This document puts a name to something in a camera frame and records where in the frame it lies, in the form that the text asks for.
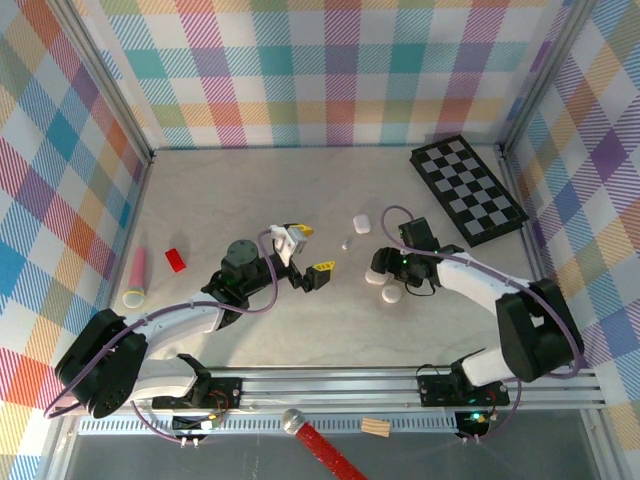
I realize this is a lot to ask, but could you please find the black checkered chessboard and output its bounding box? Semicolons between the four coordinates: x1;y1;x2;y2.
409;134;531;242

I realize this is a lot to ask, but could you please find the pink toy microphone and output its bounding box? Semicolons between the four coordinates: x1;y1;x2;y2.
122;247;149;308

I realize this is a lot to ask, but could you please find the small wooden block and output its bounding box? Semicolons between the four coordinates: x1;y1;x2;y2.
360;417;392;439

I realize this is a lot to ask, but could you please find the red glitter microphone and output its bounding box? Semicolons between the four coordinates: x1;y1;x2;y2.
280;408;369;480

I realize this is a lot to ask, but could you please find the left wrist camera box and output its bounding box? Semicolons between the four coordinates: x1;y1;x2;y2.
269;224;307;267

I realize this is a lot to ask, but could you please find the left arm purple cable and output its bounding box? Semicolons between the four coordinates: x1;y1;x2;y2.
43;227;281;444

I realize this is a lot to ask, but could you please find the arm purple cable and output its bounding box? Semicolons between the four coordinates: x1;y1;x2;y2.
43;227;281;444
381;204;584;444

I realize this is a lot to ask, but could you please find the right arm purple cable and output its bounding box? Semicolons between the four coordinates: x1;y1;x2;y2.
381;204;584;444

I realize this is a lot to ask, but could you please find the aluminium side rail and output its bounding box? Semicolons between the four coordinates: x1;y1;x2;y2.
497;144;576;371
87;149;156;376

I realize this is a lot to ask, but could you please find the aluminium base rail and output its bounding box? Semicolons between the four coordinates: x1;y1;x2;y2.
54;367;609;416

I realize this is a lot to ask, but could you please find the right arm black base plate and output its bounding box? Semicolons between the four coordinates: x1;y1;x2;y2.
417;372;511;407

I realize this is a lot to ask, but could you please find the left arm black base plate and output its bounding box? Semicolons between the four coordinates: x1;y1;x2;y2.
151;374;244;409

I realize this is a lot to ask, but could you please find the white slotted cable duct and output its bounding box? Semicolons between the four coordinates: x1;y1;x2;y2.
78;417;459;436

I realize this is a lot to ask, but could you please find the aluminium corner post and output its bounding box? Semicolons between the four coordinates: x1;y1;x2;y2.
52;0;156;164
499;0;601;159

